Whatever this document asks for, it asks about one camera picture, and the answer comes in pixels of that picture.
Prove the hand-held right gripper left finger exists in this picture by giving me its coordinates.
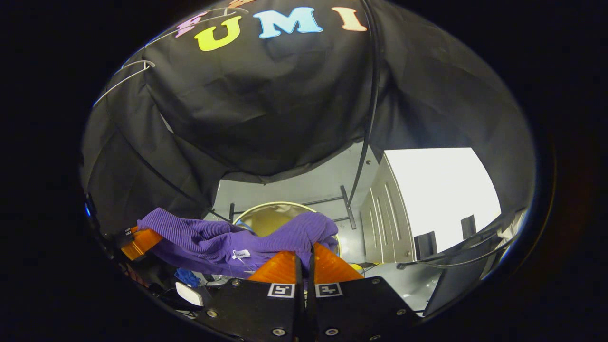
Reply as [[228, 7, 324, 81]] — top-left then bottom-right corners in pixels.
[[195, 250, 307, 342]]

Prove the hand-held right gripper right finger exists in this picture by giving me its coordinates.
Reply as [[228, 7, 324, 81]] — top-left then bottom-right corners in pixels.
[[306, 242, 421, 342]]

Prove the purple knit garment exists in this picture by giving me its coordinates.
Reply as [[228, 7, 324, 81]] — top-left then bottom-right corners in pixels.
[[137, 208, 340, 280]]

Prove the round laundry hamper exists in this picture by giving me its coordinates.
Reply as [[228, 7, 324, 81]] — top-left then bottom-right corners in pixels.
[[233, 201, 342, 257]]

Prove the white clothes hanger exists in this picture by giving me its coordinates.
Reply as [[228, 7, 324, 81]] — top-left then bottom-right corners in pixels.
[[142, 6, 250, 48], [93, 59, 156, 107]]

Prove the black metal clothes rack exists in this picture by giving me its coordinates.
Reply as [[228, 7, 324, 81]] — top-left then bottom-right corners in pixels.
[[229, 0, 383, 231]]

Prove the blue crumpled object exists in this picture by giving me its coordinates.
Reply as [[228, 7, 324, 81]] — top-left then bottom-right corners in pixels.
[[174, 267, 203, 288]]

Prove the white rounded device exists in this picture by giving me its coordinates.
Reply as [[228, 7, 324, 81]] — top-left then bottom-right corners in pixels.
[[175, 281, 206, 307]]

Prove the black rectangular block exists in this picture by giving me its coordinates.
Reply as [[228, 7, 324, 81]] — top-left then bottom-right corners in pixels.
[[414, 231, 438, 261], [460, 215, 477, 240]]

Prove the black flat panel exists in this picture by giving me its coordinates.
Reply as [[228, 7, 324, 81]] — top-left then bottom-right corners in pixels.
[[422, 247, 505, 317]]

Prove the white cabinet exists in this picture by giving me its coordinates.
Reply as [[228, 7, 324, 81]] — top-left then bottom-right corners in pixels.
[[360, 147, 502, 264]]

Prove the black backdrop cloth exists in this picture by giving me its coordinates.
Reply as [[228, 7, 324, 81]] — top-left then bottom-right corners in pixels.
[[81, 0, 535, 233]]

